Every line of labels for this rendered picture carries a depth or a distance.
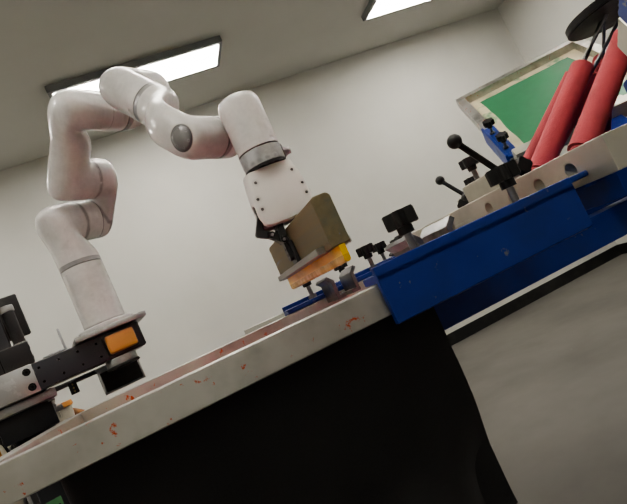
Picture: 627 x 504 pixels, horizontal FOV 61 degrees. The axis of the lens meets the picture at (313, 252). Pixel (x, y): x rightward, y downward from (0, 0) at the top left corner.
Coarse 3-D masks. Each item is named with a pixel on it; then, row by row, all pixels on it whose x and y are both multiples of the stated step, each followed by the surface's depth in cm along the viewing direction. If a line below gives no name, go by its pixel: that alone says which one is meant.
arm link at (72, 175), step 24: (72, 96) 106; (96, 96) 110; (48, 120) 112; (72, 120) 108; (96, 120) 110; (120, 120) 115; (72, 144) 114; (48, 168) 117; (72, 168) 116; (96, 168) 123; (72, 192) 119; (96, 192) 124
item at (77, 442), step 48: (288, 336) 58; (336, 336) 59; (144, 384) 104; (192, 384) 54; (240, 384) 56; (48, 432) 77; (96, 432) 52; (144, 432) 53; (0, 480) 49; (48, 480) 50
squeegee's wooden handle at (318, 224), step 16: (304, 208) 76; (320, 208) 72; (304, 224) 79; (320, 224) 72; (336, 224) 72; (304, 240) 82; (320, 240) 75; (336, 240) 72; (272, 256) 108; (304, 256) 86
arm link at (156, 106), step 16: (144, 96) 98; (160, 96) 94; (176, 96) 102; (144, 112) 98; (160, 112) 91; (176, 112) 89; (160, 128) 91; (176, 128) 89; (192, 128) 88; (208, 128) 90; (224, 128) 93; (160, 144) 92; (176, 144) 90; (192, 144) 88; (208, 144) 90; (224, 144) 93
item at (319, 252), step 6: (312, 252) 76; (318, 252) 74; (324, 252) 74; (306, 258) 80; (312, 258) 77; (318, 258) 82; (300, 264) 85; (306, 264) 83; (288, 270) 94; (294, 270) 90; (300, 270) 95; (282, 276) 100; (288, 276) 98
